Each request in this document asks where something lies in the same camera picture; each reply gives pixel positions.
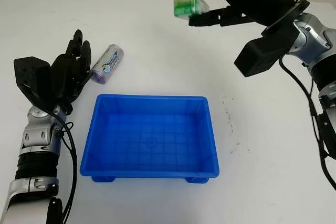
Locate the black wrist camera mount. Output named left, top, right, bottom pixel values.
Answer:
left=13, top=56, right=55, bottom=110
left=234, top=0, right=310, bottom=78

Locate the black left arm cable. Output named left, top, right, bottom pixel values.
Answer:
left=51, top=111, right=79, bottom=224

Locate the purple garbage bag roll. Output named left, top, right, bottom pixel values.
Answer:
left=89, top=44, right=125, bottom=86

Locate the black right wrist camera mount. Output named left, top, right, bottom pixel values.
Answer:
left=234, top=0, right=310, bottom=78

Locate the green toothpaste box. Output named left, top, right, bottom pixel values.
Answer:
left=173, top=0, right=211, bottom=20

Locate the blue plastic tray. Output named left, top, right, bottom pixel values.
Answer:
left=79, top=93, right=221, bottom=184

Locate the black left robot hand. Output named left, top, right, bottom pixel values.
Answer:
left=49, top=29, right=93, bottom=107

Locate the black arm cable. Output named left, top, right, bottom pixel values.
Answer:
left=51, top=111, right=79, bottom=224
left=278, top=0, right=336, bottom=193

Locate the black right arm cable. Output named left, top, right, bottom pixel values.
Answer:
left=278, top=0, right=336, bottom=193

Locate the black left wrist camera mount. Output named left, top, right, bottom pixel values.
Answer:
left=13, top=56, right=55, bottom=110

